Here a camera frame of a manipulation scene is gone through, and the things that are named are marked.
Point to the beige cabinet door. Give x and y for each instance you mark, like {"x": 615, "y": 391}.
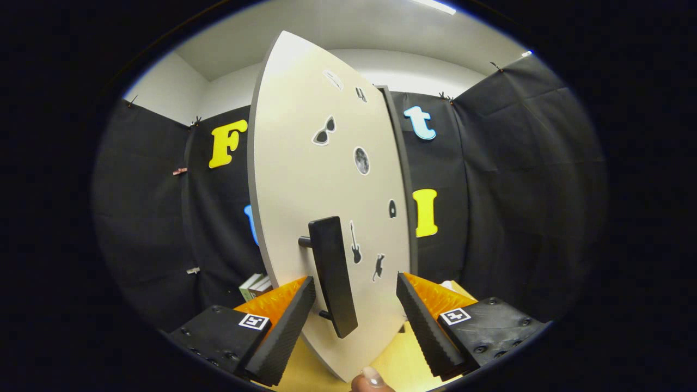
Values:
{"x": 294, "y": 179}

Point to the grey cabinet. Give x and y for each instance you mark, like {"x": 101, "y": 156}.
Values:
{"x": 414, "y": 250}

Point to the long ceiling light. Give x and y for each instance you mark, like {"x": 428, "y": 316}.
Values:
{"x": 435, "y": 5}

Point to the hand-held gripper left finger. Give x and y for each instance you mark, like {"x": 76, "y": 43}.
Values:
{"x": 288, "y": 332}

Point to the green book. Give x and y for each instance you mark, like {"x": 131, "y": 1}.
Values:
{"x": 248, "y": 294}

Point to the black backdrop cloth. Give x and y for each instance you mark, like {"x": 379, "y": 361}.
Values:
{"x": 517, "y": 190}

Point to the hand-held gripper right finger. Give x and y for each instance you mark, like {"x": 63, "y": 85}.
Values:
{"x": 425, "y": 332}

